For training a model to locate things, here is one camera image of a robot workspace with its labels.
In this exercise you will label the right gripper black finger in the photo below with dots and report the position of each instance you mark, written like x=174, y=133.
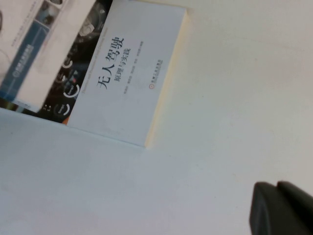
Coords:
x=283, y=210

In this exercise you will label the grey car suspension book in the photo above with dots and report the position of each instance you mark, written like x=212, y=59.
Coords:
x=36, y=49

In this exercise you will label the white driverless car book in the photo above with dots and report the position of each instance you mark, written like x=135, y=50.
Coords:
x=127, y=85

